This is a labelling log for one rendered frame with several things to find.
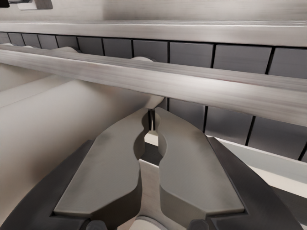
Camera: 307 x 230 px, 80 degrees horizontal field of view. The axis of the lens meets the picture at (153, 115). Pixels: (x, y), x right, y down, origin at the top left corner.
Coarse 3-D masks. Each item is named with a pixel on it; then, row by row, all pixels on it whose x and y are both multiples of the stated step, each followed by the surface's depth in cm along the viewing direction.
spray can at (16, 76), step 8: (56, 48) 21; (64, 48) 21; (72, 48) 21; (0, 64) 16; (0, 72) 15; (8, 72) 15; (16, 72) 16; (24, 72) 16; (32, 72) 17; (40, 72) 17; (0, 80) 15; (8, 80) 15; (16, 80) 16; (24, 80) 16; (32, 80) 17; (0, 88) 15; (8, 88) 15
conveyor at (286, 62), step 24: (48, 48) 24; (96, 48) 20; (120, 48) 18; (144, 48) 17; (168, 48) 16; (192, 48) 15; (216, 48) 14; (240, 48) 13; (264, 48) 12; (288, 48) 12; (264, 72) 13; (288, 72) 12; (192, 120) 18; (216, 120) 17; (240, 120) 15; (264, 120) 14; (240, 144) 16; (264, 144) 15; (288, 144) 14
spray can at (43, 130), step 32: (32, 96) 10; (64, 96) 10; (96, 96) 11; (128, 96) 13; (160, 96) 16; (0, 128) 8; (32, 128) 8; (64, 128) 9; (96, 128) 10; (0, 160) 7; (32, 160) 8; (0, 192) 7; (0, 224) 7
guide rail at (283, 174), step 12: (156, 132) 17; (156, 144) 17; (228, 144) 15; (240, 156) 14; (252, 156) 14; (264, 156) 14; (252, 168) 13; (264, 168) 13; (276, 168) 13; (288, 168) 13; (300, 168) 13; (276, 180) 12; (288, 180) 12; (300, 180) 12; (300, 192) 12
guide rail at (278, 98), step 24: (0, 48) 14; (24, 48) 14; (48, 72) 12; (72, 72) 11; (96, 72) 10; (120, 72) 9; (144, 72) 8; (168, 72) 8; (192, 72) 8; (216, 72) 7; (240, 72) 7; (168, 96) 8; (192, 96) 8; (216, 96) 7; (240, 96) 7; (264, 96) 6; (288, 96) 6; (288, 120) 6
